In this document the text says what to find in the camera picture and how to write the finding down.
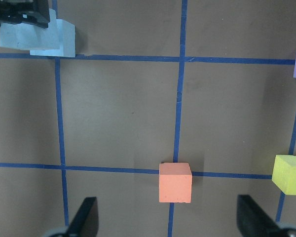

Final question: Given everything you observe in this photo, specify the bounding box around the orange block robot side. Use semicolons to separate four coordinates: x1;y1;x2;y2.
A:
158;162;192;203

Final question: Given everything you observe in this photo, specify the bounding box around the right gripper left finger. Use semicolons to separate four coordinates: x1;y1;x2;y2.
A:
64;197;99;237

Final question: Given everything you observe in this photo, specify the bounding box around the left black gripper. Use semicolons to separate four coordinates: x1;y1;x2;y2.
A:
0;0;50;29

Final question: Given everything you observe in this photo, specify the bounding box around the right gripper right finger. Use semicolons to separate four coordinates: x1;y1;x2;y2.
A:
236;195;289;237

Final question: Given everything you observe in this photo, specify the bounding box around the yellow block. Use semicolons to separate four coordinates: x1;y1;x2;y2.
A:
272;155;296;196

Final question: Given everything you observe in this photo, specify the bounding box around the light blue block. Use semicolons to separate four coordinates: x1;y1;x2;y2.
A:
30;19;76;58
0;9;60;50

